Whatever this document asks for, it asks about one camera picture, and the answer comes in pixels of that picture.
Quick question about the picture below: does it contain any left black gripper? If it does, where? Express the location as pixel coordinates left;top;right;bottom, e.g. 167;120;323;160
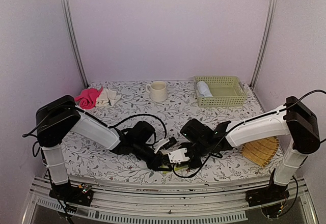
132;141;173;171

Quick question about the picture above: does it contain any cream green patterned towel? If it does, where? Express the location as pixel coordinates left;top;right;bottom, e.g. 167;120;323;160
158;163;189;174

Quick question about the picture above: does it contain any light blue towel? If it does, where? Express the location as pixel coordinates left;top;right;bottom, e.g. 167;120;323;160
196;81;213;97

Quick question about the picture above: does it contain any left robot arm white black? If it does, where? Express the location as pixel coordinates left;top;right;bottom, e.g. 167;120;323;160
35;95;164;206

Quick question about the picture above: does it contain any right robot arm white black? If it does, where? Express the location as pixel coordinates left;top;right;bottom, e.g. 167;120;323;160
170;96;321;206

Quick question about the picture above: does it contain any yellow bamboo tray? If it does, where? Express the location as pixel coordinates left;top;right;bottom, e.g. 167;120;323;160
241;137;280;168

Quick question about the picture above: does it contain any green plastic basket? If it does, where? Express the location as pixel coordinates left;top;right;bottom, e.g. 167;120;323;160
194;76;248;107

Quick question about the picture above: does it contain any cream ceramic mug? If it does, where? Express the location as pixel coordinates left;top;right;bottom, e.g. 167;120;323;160
145;81;168;102

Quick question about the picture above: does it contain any white cream small towel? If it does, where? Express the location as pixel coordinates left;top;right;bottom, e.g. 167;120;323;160
95;88;121;107

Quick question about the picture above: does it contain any pink rolled towel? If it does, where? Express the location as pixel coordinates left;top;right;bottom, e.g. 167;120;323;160
74;87;103;110

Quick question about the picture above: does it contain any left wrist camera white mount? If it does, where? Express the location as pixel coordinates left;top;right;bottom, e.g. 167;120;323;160
153;137;177;154

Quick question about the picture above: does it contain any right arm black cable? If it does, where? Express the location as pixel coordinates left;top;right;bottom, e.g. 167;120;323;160
172;89;326;179

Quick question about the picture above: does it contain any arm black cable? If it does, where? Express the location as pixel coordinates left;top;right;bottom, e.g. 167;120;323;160
22;114;168;139
172;89;326;179

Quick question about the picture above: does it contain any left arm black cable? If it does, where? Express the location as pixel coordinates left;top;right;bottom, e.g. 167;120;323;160
22;114;168;139

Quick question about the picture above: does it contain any right aluminium frame post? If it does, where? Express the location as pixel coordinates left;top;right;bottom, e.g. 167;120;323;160
250;0;277;90

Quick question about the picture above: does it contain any aluminium frame post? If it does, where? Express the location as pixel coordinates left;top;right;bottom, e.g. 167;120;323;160
250;0;277;90
61;0;89;88

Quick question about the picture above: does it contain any left aluminium frame post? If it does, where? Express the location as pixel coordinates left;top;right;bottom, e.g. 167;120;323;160
61;0;89;88

